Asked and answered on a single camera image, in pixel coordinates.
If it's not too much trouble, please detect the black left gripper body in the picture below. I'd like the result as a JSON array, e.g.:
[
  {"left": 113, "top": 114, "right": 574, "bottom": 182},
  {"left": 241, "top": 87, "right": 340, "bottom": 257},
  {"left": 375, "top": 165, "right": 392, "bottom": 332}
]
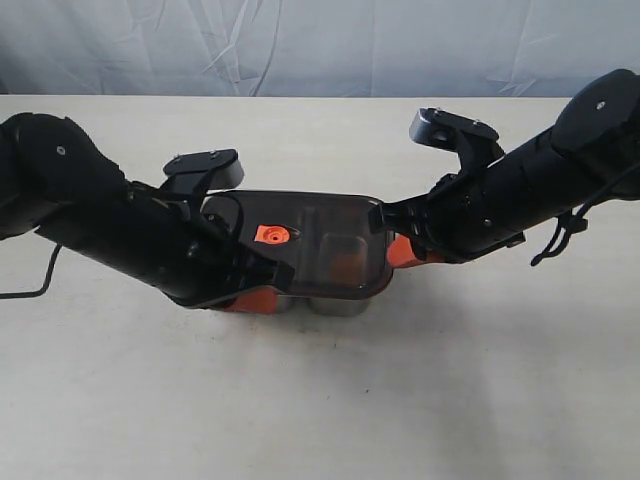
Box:
[{"left": 37, "top": 179, "right": 251, "bottom": 306}]

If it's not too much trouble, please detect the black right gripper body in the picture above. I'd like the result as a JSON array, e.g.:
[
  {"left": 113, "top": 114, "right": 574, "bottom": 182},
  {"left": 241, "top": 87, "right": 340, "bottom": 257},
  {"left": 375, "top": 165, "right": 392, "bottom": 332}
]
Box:
[{"left": 424, "top": 129, "right": 591, "bottom": 264}]

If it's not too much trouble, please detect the yellow toy cheese wedge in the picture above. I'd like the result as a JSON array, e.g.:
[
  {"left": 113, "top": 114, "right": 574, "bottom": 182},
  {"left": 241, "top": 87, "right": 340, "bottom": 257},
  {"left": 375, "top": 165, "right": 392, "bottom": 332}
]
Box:
[{"left": 329, "top": 252, "right": 366, "bottom": 285}]

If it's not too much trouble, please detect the dark transparent box lid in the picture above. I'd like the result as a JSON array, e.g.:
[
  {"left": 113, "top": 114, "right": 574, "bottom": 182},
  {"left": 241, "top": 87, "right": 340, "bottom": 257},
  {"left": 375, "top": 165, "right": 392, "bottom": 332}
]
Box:
[{"left": 203, "top": 190, "right": 393, "bottom": 300}]

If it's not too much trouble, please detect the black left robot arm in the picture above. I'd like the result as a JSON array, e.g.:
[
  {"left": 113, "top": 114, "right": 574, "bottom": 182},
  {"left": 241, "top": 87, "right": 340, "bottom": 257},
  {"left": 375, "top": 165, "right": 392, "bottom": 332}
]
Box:
[{"left": 1, "top": 112, "right": 295, "bottom": 309}]

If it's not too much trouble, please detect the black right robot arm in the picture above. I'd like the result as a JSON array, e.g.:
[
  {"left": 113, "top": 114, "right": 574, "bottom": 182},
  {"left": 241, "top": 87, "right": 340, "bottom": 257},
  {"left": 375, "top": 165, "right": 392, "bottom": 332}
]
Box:
[{"left": 368, "top": 69, "right": 639, "bottom": 268}]

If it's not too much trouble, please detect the stainless steel lunch box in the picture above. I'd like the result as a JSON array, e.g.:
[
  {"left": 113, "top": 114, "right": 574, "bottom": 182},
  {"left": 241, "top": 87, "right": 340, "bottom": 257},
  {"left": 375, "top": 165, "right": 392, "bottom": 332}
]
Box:
[{"left": 275, "top": 296, "right": 371, "bottom": 318}]

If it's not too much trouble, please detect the blue-grey backdrop cloth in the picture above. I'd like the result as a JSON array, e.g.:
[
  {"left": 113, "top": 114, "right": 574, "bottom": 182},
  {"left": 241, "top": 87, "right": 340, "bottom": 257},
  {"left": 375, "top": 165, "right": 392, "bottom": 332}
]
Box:
[{"left": 1, "top": 1, "right": 639, "bottom": 97}]

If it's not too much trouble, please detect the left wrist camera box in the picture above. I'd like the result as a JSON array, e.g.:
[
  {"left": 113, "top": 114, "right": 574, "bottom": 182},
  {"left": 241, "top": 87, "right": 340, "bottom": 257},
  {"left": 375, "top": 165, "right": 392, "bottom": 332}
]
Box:
[{"left": 161, "top": 149, "right": 245, "bottom": 195}]

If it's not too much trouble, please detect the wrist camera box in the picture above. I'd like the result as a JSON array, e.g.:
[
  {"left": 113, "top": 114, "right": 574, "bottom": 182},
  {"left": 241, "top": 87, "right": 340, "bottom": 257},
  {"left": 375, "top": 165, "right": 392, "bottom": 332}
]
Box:
[
  {"left": 161, "top": 149, "right": 245, "bottom": 195},
  {"left": 409, "top": 108, "right": 499, "bottom": 152}
]

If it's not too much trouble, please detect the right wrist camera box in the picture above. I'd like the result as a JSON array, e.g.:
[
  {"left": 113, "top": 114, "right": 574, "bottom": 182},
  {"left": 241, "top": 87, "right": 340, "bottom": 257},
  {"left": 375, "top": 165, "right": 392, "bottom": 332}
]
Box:
[{"left": 409, "top": 108, "right": 499, "bottom": 152}]

